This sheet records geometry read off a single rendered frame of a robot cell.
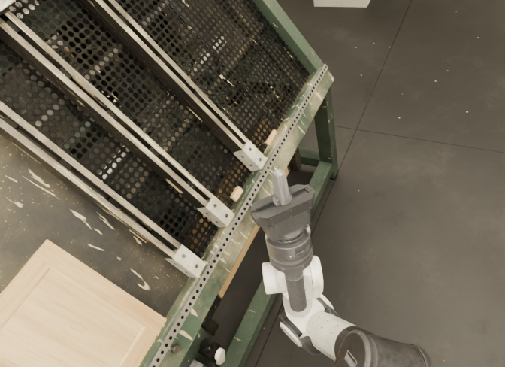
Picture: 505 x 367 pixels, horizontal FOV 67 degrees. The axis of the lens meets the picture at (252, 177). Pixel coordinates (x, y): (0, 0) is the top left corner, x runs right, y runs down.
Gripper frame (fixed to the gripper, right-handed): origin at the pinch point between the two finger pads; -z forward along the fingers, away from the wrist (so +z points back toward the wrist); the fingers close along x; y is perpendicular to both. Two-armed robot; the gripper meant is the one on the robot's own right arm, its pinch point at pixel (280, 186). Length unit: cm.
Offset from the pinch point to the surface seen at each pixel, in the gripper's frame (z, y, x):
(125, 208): 32, 62, 29
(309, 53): 23, 123, -82
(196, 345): 84, 40, 25
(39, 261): 33, 54, 57
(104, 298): 53, 49, 45
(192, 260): 58, 54, 15
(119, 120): 10, 80, 20
